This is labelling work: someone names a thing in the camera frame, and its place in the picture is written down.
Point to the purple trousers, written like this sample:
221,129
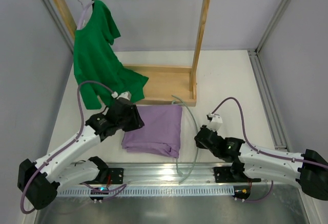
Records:
161,133

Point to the slotted grey cable duct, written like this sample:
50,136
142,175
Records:
152,191

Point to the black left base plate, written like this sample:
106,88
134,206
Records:
113,176

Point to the wooden clothes rack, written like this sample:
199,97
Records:
165,81

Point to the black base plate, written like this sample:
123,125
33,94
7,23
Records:
113,176
224,175

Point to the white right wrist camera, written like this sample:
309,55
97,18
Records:
215,122

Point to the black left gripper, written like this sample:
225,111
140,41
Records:
134,118

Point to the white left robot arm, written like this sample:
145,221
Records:
40,181

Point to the aluminium mounting rail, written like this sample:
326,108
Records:
147,173

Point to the purple clothes hanger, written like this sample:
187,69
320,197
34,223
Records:
83,14

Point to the green t-shirt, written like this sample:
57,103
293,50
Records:
96,67

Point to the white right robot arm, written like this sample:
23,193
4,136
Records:
307,171

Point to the right controller board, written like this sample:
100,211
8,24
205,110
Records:
241,193

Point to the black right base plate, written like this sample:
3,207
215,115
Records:
224,175

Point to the left controller board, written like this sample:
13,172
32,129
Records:
98,192

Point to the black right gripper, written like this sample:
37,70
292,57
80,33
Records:
203,137

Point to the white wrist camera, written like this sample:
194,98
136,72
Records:
124,97
215,122

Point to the controller board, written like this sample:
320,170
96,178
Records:
241,193
98,192

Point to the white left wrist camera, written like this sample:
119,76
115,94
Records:
124,97

